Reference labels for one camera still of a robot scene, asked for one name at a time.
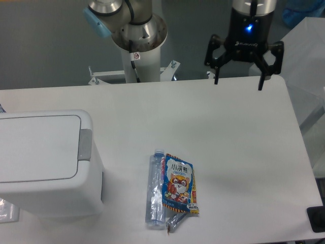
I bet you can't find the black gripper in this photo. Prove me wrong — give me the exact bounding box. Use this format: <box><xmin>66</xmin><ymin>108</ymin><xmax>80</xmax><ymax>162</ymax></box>
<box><xmin>204</xmin><ymin>0</ymin><xmax>285</xmax><ymax>92</ymax></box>

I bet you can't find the grey lid push button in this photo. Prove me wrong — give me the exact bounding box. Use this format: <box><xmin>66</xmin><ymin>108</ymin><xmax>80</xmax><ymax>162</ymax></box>
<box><xmin>78</xmin><ymin>129</ymin><xmax>92</xmax><ymax>161</ymax></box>

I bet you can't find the white plastic trash can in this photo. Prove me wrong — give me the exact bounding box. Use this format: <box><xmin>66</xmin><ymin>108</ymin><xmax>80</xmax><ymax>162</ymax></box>
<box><xmin>1</xmin><ymin>109</ymin><xmax>104</xmax><ymax>218</ymax></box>

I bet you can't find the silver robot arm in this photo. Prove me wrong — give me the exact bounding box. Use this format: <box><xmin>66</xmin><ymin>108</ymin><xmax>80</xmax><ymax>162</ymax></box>
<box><xmin>83</xmin><ymin>1</ymin><xmax>284</xmax><ymax>90</ymax></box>

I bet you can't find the white side table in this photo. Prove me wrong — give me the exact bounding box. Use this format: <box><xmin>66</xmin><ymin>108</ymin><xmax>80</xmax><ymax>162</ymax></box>
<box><xmin>248</xmin><ymin>17</ymin><xmax>325</xmax><ymax>178</ymax></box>

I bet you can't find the blue shoe cover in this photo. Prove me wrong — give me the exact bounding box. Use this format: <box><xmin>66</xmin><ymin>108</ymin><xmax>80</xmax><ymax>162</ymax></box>
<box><xmin>282</xmin><ymin>0</ymin><xmax>324</xmax><ymax>28</ymax></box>

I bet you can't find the blue cartoon snack bag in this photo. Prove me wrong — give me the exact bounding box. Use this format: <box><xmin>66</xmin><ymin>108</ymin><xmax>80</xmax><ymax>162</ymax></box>
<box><xmin>161</xmin><ymin>154</ymin><xmax>199</xmax><ymax>215</ymax></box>

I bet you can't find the black device at edge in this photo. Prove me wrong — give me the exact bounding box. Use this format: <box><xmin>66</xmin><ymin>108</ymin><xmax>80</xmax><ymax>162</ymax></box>
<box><xmin>307</xmin><ymin>206</ymin><xmax>324</xmax><ymax>233</ymax></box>

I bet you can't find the clear plastic water bottle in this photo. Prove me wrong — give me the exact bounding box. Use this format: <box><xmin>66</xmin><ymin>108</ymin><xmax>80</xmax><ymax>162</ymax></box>
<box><xmin>145</xmin><ymin>149</ymin><xmax>166</xmax><ymax>230</ymax></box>

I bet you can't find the small silver wrapper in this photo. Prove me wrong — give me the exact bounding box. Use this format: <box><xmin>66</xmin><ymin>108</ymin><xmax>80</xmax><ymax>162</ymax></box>
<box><xmin>166</xmin><ymin>212</ymin><xmax>189</xmax><ymax>234</ymax></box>

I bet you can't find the blue patterned object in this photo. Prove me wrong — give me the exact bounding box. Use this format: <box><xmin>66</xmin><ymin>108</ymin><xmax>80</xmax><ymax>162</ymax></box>
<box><xmin>0</xmin><ymin>105</ymin><xmax>6</xmax><ymax>113</ymax></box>

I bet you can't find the clear plastic bag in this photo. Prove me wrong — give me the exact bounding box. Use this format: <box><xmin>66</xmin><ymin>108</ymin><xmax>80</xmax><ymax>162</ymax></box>
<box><xmin>0</xmin><ymin>198</ymin><xmax>20</xmax><ymax>224</ymax></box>

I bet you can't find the white base frame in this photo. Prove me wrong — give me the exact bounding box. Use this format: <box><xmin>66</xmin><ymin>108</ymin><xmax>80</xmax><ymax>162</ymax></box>
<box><xmin>87</xmin><ymin>59</ymin><xmax>216</xmax><ymax>86</ymax></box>

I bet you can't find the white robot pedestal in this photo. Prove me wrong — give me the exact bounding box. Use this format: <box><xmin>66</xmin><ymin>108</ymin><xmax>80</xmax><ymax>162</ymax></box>
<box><xmin>118</xmin><ymin>44</ymin><xmax>162</xmax><ymax>83</ymax></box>

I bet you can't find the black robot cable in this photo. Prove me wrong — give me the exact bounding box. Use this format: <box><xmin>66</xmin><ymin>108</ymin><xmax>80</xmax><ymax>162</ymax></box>
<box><xmin>128</xmin><ymin>40</ymin><xmax>141</xmax><ymax>83</ymax></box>

